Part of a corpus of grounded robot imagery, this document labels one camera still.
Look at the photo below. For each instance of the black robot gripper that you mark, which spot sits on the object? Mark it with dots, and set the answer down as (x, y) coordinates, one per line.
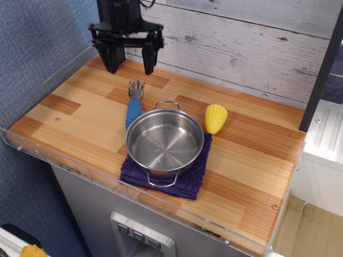
(121, 25)

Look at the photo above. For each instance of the blue handled grey spatula fork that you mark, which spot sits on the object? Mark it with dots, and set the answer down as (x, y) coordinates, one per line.
(136, 91)

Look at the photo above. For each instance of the stainless steel pot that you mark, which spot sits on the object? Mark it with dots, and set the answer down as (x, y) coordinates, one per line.
(164, 143)

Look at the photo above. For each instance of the yellow toy corn cob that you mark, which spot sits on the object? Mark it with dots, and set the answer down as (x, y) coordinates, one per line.
(215, 117)

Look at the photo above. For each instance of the purple folded cloth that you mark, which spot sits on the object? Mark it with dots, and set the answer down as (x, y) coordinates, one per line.
(186, 185)

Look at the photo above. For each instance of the grey cabinet with button panel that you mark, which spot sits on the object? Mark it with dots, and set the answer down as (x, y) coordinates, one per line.
(115, 222)

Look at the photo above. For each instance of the yellow object bottom left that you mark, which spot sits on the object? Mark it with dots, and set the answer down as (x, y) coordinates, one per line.
(32, 251)

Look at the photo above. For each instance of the white appliance at right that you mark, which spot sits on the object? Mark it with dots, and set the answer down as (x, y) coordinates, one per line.
(318, 176)

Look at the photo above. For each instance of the black left frame post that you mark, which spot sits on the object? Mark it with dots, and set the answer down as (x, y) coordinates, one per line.
(113, 58)

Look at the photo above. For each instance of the black frame post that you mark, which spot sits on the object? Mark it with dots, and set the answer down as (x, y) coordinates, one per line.
(323, 74)
(113, 58)

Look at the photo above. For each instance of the black right frame post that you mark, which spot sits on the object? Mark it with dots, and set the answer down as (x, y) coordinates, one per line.
(323, 74)

